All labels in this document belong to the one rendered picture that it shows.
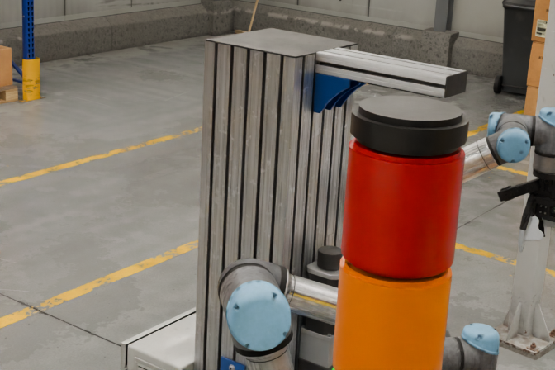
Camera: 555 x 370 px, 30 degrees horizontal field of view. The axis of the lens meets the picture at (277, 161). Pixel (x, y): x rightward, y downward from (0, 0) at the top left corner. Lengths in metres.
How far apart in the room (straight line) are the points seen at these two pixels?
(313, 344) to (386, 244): 2.01
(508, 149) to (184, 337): 0.95
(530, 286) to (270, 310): 3.77
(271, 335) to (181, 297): 3.97
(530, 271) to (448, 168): 5.15
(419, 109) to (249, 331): 1.51
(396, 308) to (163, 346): 2.23
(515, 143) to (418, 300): 1.98
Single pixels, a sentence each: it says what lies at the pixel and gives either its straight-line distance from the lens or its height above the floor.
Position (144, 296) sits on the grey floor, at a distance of 5.91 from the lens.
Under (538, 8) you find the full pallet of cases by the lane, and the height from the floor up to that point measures 1.24.
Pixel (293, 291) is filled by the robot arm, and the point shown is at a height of 1.59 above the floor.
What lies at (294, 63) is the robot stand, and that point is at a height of 2.01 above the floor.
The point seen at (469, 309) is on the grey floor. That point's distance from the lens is 6.04.
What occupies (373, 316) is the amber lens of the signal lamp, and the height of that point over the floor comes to 2.25.
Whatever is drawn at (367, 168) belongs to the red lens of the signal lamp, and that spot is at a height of 2.32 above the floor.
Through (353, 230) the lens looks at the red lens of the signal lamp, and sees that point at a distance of 0.44.
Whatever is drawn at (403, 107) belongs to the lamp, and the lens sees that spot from 0.44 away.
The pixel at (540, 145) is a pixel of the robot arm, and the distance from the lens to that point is 2.59.
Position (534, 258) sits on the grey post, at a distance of 5.54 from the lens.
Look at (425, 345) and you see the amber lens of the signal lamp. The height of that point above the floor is 2.24.
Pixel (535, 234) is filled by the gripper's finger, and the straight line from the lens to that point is 2.62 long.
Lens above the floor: 2.44
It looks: 17 degrees down
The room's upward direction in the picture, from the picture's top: 3 degrees clockwise
